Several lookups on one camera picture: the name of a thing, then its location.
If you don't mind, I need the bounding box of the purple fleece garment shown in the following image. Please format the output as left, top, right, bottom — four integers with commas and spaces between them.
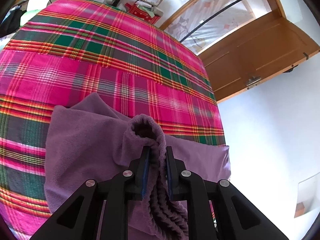
44, 93, 231, 239

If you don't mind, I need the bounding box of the pink plaid bed cover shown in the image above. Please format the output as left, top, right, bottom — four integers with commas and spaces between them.
1, 0, 225, 239

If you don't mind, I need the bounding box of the wooden door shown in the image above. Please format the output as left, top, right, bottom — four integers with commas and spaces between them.
199, 12, 319, 102

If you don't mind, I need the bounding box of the black cloth on table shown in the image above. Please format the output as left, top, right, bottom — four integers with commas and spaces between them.
0, 5, 26, 38

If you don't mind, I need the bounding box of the black spray bottle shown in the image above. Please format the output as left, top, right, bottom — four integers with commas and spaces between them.
111, 0, 121, 7

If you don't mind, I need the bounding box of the curtain with cartoon prints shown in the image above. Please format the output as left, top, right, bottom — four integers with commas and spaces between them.
165, 0, 271, 55

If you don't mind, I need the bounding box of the white paper stack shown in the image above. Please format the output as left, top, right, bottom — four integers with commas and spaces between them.
27, 0, 50, 12

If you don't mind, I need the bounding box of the metal door handle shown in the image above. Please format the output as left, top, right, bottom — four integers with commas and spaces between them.
246, 76, 261, 89

